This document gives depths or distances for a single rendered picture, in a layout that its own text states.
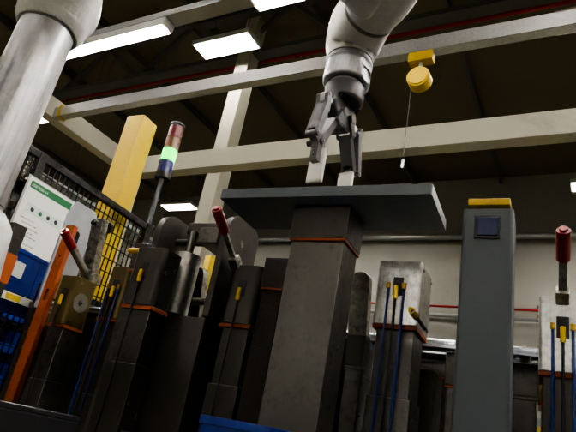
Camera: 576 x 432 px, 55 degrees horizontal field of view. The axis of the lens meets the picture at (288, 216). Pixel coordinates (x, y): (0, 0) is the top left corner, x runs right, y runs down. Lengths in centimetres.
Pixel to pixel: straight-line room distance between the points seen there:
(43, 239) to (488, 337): 162
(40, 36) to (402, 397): 89
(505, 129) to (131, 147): 316
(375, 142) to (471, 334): 428
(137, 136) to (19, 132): 150
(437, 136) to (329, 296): 406
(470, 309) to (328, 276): 22
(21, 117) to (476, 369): 82
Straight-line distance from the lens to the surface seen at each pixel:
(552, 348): 95
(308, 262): 89
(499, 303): 80
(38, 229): 207
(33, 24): 115
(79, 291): 141
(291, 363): 85
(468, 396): 78
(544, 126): 473
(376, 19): 102
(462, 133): 482
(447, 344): 108
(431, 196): 85
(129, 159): 246
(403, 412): 96
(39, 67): 110
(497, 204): 86
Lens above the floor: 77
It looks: 22 degrees up
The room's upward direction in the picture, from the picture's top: 11 degrees clockwise
